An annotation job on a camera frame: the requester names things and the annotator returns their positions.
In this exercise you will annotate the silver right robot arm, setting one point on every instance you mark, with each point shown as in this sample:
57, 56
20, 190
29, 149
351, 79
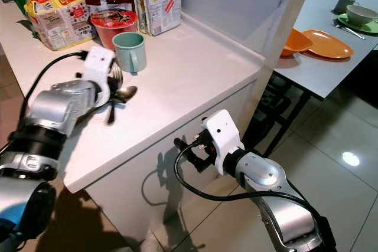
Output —
269, 181

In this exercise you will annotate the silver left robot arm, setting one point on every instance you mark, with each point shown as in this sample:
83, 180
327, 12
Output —
56, 107

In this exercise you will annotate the teal ceramic mug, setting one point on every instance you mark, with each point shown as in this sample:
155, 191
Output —
130, 51

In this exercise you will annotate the white kitchen counter cabinet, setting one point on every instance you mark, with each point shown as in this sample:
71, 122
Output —
189, 75

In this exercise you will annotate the red instant noodle cup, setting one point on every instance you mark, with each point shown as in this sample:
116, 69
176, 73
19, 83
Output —
112, 26

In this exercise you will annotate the yellow instant noodle multipack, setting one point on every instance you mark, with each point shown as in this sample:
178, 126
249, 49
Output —
56, 20

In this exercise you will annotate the white printed food bag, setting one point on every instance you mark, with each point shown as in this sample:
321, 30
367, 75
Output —
156, 1

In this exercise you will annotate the orange bowl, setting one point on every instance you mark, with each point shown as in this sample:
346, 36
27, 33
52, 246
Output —
295, 42

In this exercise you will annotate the grey dining table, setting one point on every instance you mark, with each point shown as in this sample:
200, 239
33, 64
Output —
319, 72

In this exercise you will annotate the orange plate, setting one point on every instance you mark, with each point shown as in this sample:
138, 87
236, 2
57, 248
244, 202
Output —
328, 44

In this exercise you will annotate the metal table spoon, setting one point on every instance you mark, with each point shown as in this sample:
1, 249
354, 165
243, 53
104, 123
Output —
349, 31

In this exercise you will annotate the dark green cup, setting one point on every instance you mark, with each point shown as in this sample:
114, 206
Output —
344, 4

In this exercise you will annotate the green plate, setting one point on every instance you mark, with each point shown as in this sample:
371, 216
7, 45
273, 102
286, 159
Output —
367, 28

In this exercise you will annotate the pale green bowl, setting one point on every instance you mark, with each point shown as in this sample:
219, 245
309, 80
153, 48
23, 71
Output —
361, 15

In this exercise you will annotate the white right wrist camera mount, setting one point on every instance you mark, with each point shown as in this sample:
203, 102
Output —
224, 137

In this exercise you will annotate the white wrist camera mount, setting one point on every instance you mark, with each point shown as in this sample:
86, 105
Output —
97, 66
224, 137

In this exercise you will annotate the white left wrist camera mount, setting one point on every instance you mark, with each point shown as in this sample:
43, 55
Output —
97, 66

